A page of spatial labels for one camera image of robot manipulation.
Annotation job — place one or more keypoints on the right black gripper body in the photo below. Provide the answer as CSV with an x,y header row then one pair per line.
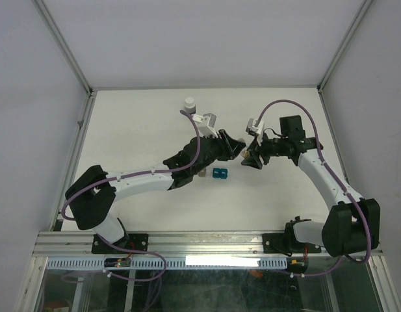
x,y
264,150

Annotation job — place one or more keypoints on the amber pill bottle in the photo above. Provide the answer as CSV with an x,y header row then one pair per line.
x,y
244,153

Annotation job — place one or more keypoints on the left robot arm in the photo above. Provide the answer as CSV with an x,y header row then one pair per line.
x,y
91,197

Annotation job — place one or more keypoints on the teal pill box compartments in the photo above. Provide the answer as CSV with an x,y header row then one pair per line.
x,y
220,173

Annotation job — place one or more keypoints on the aluminium frame post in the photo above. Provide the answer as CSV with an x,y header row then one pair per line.
x,y
345,43
62,44

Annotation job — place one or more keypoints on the left aluminium frame post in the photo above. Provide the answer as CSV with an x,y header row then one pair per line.
x,y
62,44

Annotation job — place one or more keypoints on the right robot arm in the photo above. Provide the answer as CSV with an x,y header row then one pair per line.
x,y
353,222

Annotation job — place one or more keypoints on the white cap dark bottle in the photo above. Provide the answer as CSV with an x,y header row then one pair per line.
x,y
190,105

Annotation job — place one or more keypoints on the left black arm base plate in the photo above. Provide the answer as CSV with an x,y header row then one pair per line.
x,y
119,243

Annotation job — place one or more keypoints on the aluminium front rail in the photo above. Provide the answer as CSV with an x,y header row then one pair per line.
x,y
166,243

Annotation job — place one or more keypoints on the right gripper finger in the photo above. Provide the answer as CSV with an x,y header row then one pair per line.
x,y
252,161
252,148

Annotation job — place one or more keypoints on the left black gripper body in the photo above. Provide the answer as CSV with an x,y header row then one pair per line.
x,y
223,151

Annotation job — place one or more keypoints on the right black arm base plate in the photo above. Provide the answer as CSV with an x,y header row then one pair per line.
x,y
280,243

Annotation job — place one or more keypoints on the right aluminium frame post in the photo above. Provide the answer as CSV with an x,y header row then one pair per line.
x,y
345,43

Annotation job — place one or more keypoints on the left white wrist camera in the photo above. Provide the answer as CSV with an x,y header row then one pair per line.
x,y
205,124

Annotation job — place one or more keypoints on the grey slotted cable duct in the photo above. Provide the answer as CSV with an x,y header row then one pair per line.
x,y
196,262

